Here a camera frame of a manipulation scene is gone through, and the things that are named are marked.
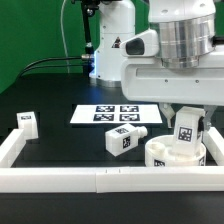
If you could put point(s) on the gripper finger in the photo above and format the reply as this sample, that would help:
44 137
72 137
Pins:
168 112
209 111

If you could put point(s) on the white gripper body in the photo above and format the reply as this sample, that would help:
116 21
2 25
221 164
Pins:
144 79

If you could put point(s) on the white round stool seat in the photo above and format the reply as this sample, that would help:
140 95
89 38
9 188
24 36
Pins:
158 152

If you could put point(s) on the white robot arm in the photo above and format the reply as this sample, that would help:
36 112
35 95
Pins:
177 59

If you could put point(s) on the white marker sheet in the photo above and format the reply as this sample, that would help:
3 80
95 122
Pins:
129 113

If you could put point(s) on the white U-shaped fence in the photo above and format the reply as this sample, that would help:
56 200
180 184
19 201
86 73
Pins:
100 180

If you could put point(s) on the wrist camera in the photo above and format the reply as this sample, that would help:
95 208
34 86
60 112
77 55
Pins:
145 44

